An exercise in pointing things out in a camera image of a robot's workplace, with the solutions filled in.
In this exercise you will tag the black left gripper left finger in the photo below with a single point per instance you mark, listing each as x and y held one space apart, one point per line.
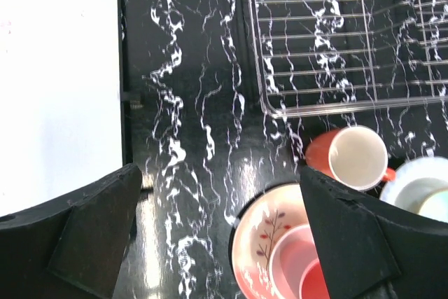
73 245

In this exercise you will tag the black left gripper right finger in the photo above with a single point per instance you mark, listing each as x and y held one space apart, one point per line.
370 249

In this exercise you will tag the pale green bowl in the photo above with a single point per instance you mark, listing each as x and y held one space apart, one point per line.
426 197

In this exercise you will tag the pink plastic cup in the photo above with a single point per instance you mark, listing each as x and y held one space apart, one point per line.
294 266

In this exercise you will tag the white scalloped plate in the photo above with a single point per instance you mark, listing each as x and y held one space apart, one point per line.
424 167

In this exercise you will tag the pink plate with twig motif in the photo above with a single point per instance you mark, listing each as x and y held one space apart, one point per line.
263 223

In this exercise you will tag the chrome wire dish rack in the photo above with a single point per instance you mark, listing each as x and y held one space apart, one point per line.
324 57

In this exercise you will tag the orange mug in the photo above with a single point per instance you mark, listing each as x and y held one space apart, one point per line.
355 156

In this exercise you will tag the white dry-erase board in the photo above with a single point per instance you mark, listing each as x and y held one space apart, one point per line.
61 123

